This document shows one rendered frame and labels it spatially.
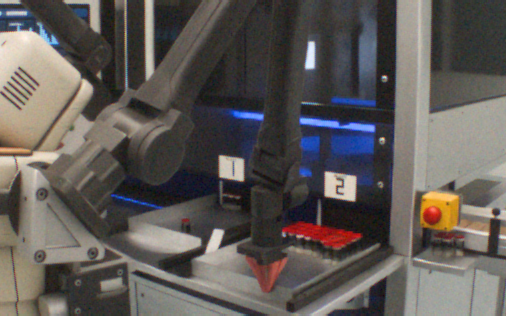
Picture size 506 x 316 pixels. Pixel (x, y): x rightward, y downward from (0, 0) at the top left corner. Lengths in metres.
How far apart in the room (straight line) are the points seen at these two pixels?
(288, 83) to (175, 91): 0.27
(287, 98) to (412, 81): 0.43
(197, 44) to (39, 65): 0.22
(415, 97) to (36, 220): 0.91
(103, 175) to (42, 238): 0.11
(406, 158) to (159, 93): 0.75
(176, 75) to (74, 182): 0.19
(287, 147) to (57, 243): 0.47
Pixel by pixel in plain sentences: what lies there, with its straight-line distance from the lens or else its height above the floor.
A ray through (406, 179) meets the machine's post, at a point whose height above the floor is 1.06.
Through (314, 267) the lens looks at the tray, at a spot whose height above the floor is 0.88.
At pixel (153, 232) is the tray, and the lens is 1.59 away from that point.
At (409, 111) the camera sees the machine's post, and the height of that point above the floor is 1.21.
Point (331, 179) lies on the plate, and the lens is 1.53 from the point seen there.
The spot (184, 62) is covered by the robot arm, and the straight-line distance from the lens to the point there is 0.82.
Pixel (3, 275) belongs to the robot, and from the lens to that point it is 0.93.
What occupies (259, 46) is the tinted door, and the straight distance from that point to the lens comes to 1.63.
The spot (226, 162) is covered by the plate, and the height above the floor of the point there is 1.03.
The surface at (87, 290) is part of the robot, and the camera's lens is 0.94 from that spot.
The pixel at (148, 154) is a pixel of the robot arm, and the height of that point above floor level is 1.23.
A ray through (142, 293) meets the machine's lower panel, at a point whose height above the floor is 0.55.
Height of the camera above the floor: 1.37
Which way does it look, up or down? 11 degrees down
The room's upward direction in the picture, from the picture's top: straight up
